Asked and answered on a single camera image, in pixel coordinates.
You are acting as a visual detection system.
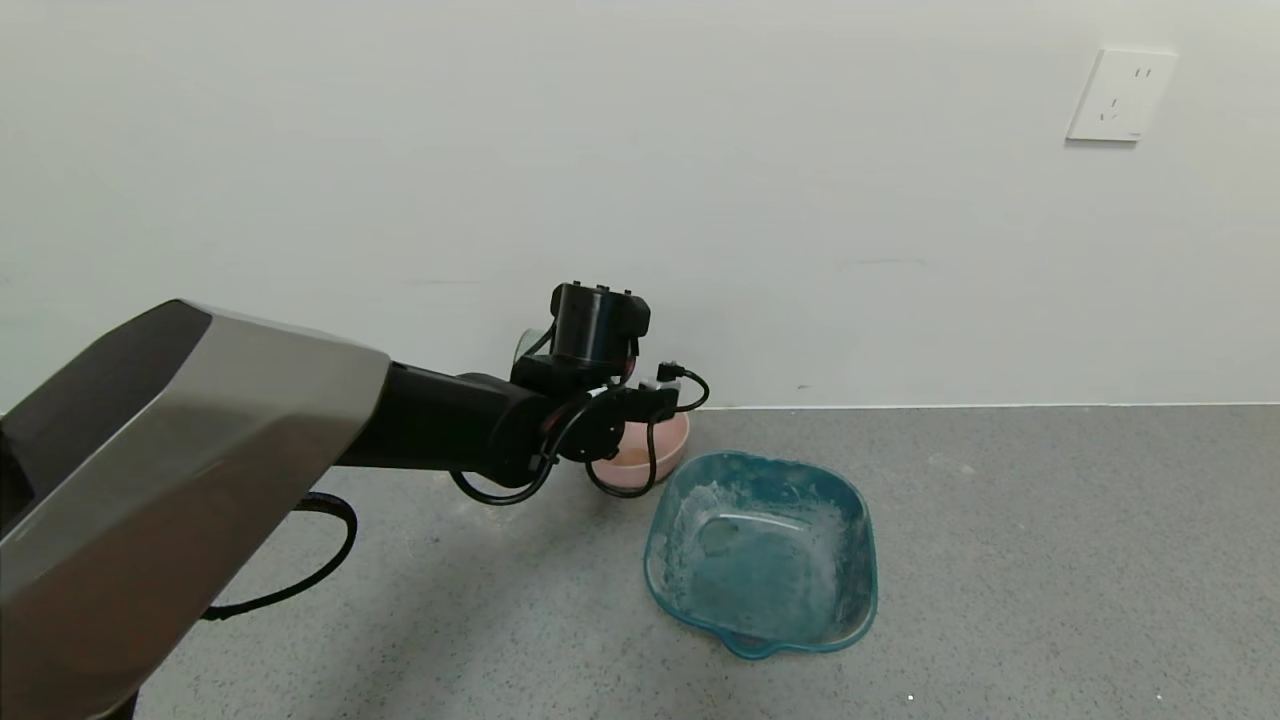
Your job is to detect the clear ribbed plastic cup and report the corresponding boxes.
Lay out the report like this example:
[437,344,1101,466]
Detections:
[513,326,558,374]

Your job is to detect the pink bowl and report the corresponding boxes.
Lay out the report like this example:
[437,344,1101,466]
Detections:
[589,409,691,500]

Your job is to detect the white powder residue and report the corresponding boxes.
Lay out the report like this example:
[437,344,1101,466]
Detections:
[662,480,849,641]

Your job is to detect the teal square plastic basin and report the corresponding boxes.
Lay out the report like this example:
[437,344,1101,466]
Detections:
[643,450,879,660]

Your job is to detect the black camera cable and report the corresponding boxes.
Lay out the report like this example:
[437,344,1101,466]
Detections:
[449,361,712,507]

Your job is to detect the thin gripper wire bundle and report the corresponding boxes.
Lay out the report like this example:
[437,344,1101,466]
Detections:
[538,387,613,468]

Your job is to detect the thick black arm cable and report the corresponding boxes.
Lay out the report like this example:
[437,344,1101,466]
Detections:
[202,491,360,623]

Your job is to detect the white wall socket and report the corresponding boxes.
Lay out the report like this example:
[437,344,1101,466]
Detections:
[1065,48,1179,144]

